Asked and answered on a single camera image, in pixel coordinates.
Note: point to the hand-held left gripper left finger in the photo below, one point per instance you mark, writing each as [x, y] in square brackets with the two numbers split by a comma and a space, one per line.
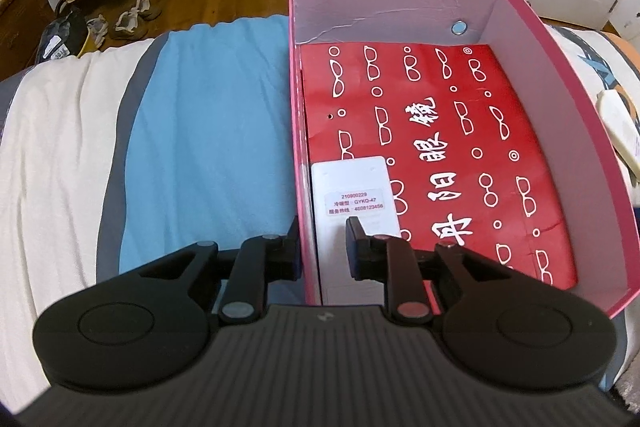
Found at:
[287, 257]

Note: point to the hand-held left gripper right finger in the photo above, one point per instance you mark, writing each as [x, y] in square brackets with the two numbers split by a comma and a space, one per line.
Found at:
[355, 252]

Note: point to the white remote control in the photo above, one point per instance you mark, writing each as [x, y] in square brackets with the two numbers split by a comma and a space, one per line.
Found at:
[350, 182]

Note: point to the pink cardboard box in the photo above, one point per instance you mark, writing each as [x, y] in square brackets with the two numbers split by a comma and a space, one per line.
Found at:
[550, 117]

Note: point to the red bag with glasses print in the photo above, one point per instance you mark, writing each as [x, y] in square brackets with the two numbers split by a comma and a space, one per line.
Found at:
[440, 187]

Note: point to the striped blanket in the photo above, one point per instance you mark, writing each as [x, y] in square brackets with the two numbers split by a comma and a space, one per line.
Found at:
[200, 132]

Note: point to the round blue button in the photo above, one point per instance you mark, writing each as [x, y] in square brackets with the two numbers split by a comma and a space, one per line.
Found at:
[459, 27]

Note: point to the cream tote bag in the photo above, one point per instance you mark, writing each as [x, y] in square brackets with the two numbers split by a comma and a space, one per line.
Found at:
[620, 122]

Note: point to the grey shoe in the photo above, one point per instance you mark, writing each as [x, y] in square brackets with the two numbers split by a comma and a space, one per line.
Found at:
[96, 29]

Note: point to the black bag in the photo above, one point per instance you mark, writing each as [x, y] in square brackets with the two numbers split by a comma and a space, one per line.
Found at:
[62, 34]

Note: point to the wooden nightstand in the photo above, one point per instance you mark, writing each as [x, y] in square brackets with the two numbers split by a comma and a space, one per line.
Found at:
[25, 17]

